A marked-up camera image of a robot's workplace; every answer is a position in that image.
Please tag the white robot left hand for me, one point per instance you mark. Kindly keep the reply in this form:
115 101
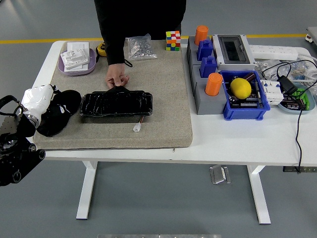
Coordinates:
37 99

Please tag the person's right hand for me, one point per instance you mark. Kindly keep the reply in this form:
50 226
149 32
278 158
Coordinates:
116 74

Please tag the black rectangular panel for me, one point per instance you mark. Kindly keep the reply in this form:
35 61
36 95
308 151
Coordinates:
119 104

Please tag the black rag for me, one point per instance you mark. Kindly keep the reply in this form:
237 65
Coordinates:
55 125

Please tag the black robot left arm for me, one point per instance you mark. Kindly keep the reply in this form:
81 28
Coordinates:
15 156

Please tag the person's right forearm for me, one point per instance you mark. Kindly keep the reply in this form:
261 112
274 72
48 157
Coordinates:
114 47

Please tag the purple oval tray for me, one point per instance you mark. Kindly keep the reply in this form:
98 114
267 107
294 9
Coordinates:
92 63

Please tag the yellow tape measure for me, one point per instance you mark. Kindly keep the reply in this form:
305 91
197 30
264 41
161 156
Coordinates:
101 49

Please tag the clear bag of screws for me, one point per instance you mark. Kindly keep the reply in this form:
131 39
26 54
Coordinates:
141 48

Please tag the silver metal block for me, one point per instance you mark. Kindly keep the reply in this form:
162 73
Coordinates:
74 58

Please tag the white square plate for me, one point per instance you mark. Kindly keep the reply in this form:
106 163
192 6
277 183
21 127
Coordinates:
78 45

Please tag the grey-brown mat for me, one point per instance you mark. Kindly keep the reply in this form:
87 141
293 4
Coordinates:
161 99

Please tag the person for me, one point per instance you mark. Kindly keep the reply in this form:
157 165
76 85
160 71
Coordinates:
141 17

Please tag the colourful puzzle cube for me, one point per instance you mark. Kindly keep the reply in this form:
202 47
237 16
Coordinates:
173 41

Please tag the blue plastic block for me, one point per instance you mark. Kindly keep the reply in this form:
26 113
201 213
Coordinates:
205 49
208 67

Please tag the orange cylinder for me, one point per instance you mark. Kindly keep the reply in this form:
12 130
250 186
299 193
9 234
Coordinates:
213 84
201 34

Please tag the white table leg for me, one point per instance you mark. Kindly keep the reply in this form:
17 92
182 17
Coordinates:
86 193
260 196

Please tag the white electrical distribution box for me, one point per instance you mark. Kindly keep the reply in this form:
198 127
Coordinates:
232 63

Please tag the silver metal ball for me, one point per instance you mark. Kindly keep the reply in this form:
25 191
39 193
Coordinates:
233 100

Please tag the yellow lemon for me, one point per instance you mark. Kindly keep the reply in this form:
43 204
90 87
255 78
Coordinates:
240 88

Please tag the blue plastic bin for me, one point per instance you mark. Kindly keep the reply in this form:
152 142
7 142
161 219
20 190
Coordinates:
245 114

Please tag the dark brown cylinder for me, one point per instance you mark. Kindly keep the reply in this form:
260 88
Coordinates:
251 77

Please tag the metal screwdriver bit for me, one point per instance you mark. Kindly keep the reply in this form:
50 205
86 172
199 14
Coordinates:
258 94

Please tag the silver floor socket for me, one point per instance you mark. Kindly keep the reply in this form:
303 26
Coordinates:
219 174

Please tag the clear plastic bags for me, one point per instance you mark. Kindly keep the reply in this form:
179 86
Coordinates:
266 68

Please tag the white circuit breaker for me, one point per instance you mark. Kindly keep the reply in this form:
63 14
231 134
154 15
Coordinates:
272 93

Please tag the white power strip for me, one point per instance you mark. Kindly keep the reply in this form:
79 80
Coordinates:
272 52

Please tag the black power adapter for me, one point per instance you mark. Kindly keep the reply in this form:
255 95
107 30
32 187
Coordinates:
287 85

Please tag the green plastic connectors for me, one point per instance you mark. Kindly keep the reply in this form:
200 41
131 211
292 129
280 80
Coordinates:
304 98

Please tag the light blue dish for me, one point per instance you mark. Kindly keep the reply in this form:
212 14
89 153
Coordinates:
310 105

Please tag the white cart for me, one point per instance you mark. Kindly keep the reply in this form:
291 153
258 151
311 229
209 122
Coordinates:
312 37

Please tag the table control box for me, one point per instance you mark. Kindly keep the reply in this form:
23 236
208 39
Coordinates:
307 169

